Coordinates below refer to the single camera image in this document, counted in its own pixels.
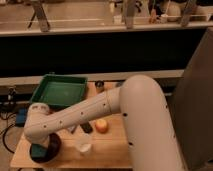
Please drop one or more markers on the dark purple bowl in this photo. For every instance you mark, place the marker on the dark purple bowl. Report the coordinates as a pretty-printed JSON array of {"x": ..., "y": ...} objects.
[{"x": 52, "y": 149}]

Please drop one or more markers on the green sponge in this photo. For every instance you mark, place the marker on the green sponge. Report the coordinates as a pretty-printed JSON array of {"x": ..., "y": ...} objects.
[{"x": 38, "y": 151}]

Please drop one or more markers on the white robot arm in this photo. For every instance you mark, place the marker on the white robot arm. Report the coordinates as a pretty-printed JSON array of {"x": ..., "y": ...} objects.
[{"x": 153, "y": 144}]

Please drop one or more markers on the red yellow apple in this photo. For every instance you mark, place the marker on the red yellow apple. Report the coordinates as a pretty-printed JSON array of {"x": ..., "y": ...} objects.
[{"x": 101, "y": 125}]

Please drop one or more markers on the black remote control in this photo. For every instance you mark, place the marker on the black remote control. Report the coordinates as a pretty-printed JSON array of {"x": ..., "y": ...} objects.
[{"x": 87, "y": 128}]

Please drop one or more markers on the green plastic tray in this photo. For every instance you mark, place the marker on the green plastic tray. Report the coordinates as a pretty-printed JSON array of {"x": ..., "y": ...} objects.
[{"x": 60, "y": 91}]

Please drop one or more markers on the grey blue cloth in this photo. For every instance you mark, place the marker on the grey blue cloth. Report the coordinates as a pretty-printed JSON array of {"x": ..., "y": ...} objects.
[{"x": 72, "y": 129}]

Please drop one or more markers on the wooden board table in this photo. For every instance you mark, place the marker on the wooden board table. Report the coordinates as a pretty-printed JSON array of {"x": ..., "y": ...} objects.
[{"x": 109, "y": 151}]

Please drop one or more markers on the clear plastic cup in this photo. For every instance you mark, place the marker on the clear plastic cup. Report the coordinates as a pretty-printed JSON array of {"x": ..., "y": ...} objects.
[{"x": 83, "y": 143}]

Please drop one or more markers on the grey panel right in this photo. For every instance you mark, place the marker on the grey panel right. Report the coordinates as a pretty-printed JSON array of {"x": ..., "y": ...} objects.
[{"x": 192, "y": 107}]

